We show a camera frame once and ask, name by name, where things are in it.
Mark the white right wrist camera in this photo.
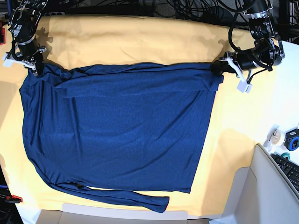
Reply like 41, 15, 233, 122
2, 53, 15, 68

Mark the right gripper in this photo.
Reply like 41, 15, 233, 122
15, 46, 46, 77

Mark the clear tape roll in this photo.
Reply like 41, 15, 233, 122
263, 126, 286, 152

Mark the black keyboard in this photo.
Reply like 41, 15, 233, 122
271, 154, 299, 192

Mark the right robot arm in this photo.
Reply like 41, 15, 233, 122
3, 0, 48, 76

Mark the red clamp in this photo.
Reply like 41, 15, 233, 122
0, 194, 23, 204
0, 21, 5, 45

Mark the red clamp lower left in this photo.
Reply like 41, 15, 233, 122
0, 194, 23, 204

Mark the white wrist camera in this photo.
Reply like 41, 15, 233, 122
2, 53, 15, 68
237, 81, 252, 93

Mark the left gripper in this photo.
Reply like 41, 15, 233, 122
210, 51, 243, 77

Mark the blue long-sleeve shirt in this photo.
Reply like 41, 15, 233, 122
20, 63, 223, 213

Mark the yellow table cloth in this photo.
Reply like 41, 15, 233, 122
0, 16, 278, 216

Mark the blue tape measure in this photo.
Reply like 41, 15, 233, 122
284, 129, 299, 151

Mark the green tape roll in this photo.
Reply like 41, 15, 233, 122
281, 153, 290, 160

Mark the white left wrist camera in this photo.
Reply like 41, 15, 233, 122
237, 81, 252, 93

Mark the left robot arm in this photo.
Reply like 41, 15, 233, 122
211, 0, 285, 74

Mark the white partition panel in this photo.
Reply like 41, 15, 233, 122
219, 144, 299, 224

